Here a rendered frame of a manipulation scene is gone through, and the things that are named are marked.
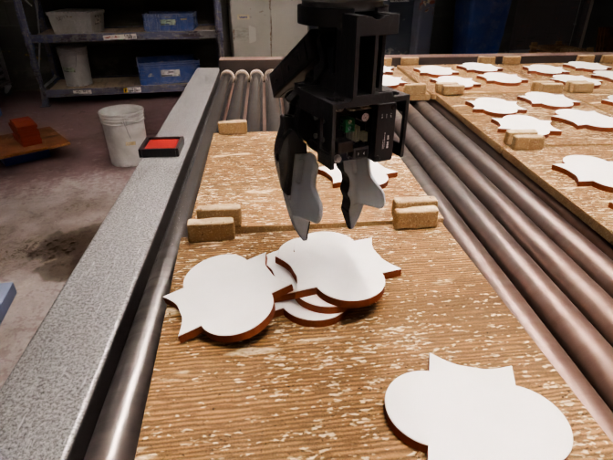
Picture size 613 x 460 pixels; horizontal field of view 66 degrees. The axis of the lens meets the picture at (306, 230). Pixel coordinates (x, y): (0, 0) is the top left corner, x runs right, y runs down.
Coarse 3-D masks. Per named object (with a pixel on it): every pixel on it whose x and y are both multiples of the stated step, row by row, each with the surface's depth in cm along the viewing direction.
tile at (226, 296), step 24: (216, 264) 52; (240, 264) 51; (264, 264) 51; (192, 288) 49; (216, 288) 48; (240, 288) 48; (264, 288) 47; (288, 288) 47; (192, 312) 46; (216, 312) 45; (240, 312) 45; (264, 312) 44; (192, 336) 44; (216, 336) 43; (240, 336) 43
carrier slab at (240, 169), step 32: (224, 160) 85; (256, 160) 85; (224, 192) 73; (256, 192) 73; (320, 192) 73; (384, 192) 73; (416, 192) 73; (256, 224) 64; (288, 224) 64; (320, 224) 65; (384, 224) 66
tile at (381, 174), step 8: (320, 168) 79; (336, 168) 79; (376, 168) 79; (384, 168) 79; (328, 176) 77; (336, 176) 76; (376, 176) 76; (384, 176) 76; (392, 176) 78; (336, 184) 74; (384, 184) 74
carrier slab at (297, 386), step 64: (192, 256) 57; (384, 256) 57; (448, 256) 57; (384, 320) 47; (448, 320) 47; (512, 320) 47; (192, 384) 40; (256, 384) 40; (320, 384) 40; (384, 384) 40; (192, 448) 35; (256, 448) 35; (320, 448) 35; (384, 448) 35; (576, 448) 35
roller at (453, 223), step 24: (408, 168) 87; (432, 192) 77; (456, 216) 70; (456, 240) 65; (480, 264) 59; (504, 288) 54; (528, 312) 51; (552, 336) 48; (552, 360) 45; (576, 384) 42; (600, 408) 40
